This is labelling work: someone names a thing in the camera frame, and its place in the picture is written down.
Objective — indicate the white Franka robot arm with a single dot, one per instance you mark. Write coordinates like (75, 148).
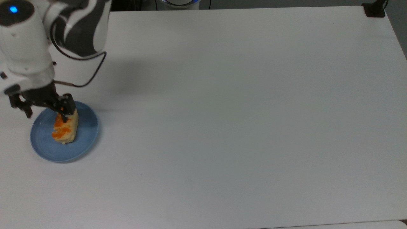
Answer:
(25, 41)

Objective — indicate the blue round plate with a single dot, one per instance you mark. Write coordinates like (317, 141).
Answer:
(83, 140)

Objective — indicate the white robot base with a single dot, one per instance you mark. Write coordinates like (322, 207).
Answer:
(181, 3)

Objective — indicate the bread roll with orange topping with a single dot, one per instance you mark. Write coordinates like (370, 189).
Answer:
(65, 132)

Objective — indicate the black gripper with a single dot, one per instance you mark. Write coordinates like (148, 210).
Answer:
(41, 93)

